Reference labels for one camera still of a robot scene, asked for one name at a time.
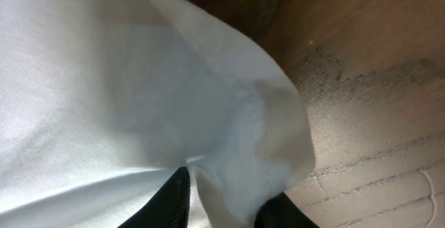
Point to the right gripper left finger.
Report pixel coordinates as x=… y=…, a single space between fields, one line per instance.
x=168 y=208

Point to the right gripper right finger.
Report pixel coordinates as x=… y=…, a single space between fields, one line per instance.
x=281 y=212

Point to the white t-shirt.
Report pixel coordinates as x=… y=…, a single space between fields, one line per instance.
x=102 y=101

